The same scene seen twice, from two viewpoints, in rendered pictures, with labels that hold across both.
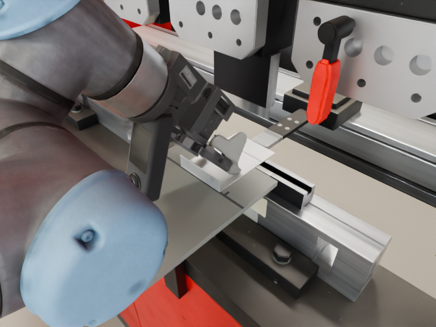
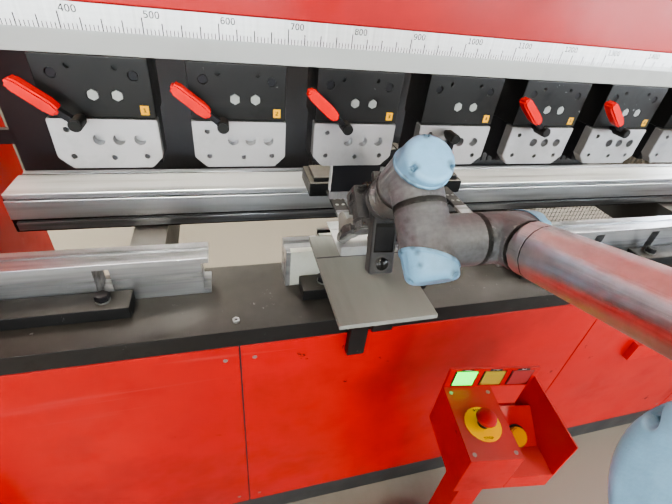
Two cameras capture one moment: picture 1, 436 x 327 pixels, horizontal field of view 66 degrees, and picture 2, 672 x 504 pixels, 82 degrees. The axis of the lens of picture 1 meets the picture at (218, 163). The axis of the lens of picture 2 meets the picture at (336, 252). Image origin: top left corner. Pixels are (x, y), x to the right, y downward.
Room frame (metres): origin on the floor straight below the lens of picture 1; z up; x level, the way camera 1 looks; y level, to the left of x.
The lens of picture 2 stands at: (0.13, 0.63, 1.47)
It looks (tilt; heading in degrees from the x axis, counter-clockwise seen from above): 36 degrees down; 297
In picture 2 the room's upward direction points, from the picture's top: 7 degrees clockwise
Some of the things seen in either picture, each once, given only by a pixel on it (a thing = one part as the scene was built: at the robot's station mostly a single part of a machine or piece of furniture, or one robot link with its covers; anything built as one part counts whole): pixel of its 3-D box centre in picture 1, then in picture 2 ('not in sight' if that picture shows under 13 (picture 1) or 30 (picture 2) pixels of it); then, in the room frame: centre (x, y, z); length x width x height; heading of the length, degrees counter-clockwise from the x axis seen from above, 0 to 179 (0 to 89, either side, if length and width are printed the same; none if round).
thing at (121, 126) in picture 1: (86, 90); (79, 276); (0.83, 0.36, 0.92); 0.50 x 0.06 x 0.10; 46
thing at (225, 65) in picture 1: (243, 78); (353, 177); (0.45, -0.04, 1.13); 0.10 x 0.02 x 0.10; 46
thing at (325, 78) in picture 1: (329, 73); (445, 156); (0.29, -0.10, 1.20); 0.04 x 0.02 x 0.10; 136
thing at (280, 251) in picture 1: (282, 253); not in sight; (0.31, -0.10, 0.91); 0.03 x 0.03 x 0.02
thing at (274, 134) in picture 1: (302, 112); (334, 191); (0.56, -0.16, 1.01); 0.26 x 0.12 x 0.05; 136
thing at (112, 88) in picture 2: not in sight; (107, 107); (0.74, 0.27, 1.26); 0.15 x 0.09 x 0.17; 46
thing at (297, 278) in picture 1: (232, 227); (364, 282); (0.38, -0.02, 0.89); 0.30 x 0.05 x 0.03; 46
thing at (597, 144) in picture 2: not in sight; (606, 120); (0.04, -0.45, 1.26); 0.15 x 0.09 x 0.17; 46
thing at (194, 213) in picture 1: (170, 198); (366, 273); (0.34, 0.07, 1.00); 0.26 x 0.18 x 0.01; 136
